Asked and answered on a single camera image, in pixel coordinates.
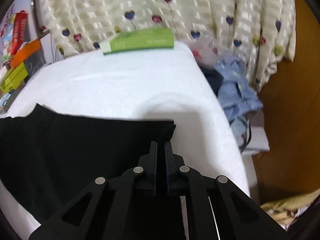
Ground orange box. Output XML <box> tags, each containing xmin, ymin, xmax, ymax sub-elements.
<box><xmin>9</xmin><ymin>39</ymin><xmax>41</xmax><ymax>68</ymax></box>

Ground light blue clothes pile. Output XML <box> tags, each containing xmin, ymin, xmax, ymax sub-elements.
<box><xmin>214</xmin><ymin>57</ymin><xmax>263</xmax><ymax>140</ymax></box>

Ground black pants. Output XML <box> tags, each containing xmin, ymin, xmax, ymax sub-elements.
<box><xmin>1</xmin><ymin>105</ymin><xmax>176</xmax><ymax>223</ymax></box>

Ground lime green box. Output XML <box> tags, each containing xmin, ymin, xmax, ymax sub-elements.
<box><xmin>1</xmin><ymin>62</ymin><xmax>28</xmax><ymax>93</ymax></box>

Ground green and white box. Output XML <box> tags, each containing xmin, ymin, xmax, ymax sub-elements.
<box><xmin>99</xmin><ymin>28</ymin><xmax>174</xmax><ymax>55</ymax></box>

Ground heart patterned cream curtain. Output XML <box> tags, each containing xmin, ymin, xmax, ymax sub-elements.
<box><xmin>40</xmin><ymin>0</ymin><xmax>296</xmax><ymax>90</ymax></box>

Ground white bed cover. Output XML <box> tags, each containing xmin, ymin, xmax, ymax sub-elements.
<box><xmin>0</xmin><ymin>41</ymin><xmax>251</xmax><ymax>240</ymax></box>

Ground red snack package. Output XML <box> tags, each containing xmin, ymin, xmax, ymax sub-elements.
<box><xmin>10</xmin><ymin>10</ymin><xmax>28</xmax><ymax>55</ymax></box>

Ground yellow patterned fabric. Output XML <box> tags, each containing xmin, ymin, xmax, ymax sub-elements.
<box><xmin>260</xmin><ymin>189</ymin><xmax>319</xmax><ymax>231</ymax></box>

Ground dark navy garment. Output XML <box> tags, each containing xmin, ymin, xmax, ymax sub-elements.
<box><xmin>200</xmin><ymin>67</ymin><xmax>223</xmax><ymax>96</ymax></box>

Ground black cable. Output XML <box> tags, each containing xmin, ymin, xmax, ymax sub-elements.
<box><xmin>231</xmin><ymin>113</ymin><xmax>252</xmax><ymax>153</ymax></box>

